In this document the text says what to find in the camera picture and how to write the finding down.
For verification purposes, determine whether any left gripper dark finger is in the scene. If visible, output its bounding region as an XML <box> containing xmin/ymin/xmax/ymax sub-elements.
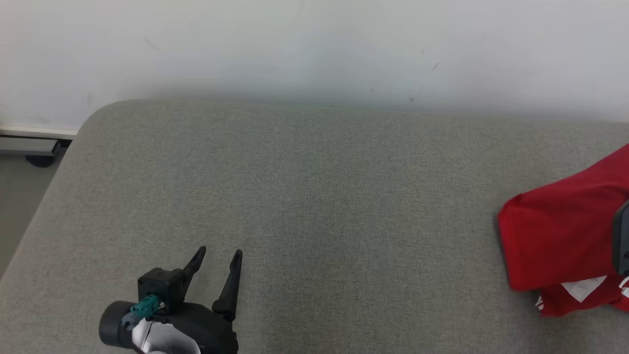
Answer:
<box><xmin>212</xmin><ymin>249</ymin><xmax>244</xmax><ymax>323</ymax></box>
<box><xmin>182</xmin><ymin>246</ymin><xmax>207</xmax><ymax>302</ymax></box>

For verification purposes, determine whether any teal left camera connector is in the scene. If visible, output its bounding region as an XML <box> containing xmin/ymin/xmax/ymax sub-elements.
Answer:
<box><xmin>121</xmin><ymin>294</ymin><xmax>166</xmax><ymax>329</ymax></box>

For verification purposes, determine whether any red jersey with white sleeves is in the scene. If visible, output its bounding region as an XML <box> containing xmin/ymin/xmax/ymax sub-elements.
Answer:
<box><xmin>497</xmin><ymin>144</ymin><xmax>629</xmax><ymax>318</ymax></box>

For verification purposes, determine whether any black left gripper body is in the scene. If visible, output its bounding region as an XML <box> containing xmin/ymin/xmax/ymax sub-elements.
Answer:
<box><xmin>162</xmin><ymin>301</ymin><xmax>240</xmax><ymax>354</ymax></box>

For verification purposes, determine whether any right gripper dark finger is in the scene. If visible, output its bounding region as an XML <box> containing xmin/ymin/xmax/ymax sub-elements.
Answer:
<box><xmin>612</xmin><ymin>199</ymin><xmax>629</xmax><ymax>276</ymax></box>

